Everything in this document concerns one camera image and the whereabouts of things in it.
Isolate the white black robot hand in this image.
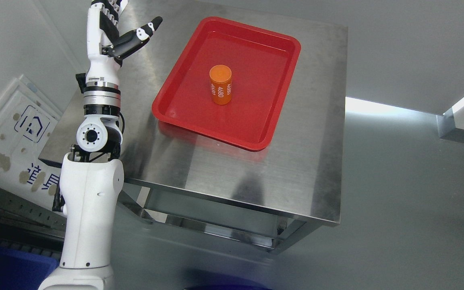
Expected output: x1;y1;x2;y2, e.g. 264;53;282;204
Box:
85;0;163;86

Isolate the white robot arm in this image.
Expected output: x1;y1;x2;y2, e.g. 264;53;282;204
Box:
38;78;124;290

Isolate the stainless steel desk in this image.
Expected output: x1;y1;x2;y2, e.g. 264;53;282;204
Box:
38;0;348;254

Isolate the white sign board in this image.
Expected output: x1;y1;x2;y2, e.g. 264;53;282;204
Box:
0;75;61;211

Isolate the red plastic tray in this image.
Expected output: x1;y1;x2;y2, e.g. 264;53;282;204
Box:
152;17;301;151

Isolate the blue bin lower left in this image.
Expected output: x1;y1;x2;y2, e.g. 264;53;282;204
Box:
0;246;58;290

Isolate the steel shelf rack frame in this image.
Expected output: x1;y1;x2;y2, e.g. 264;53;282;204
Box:
0;188;66;260

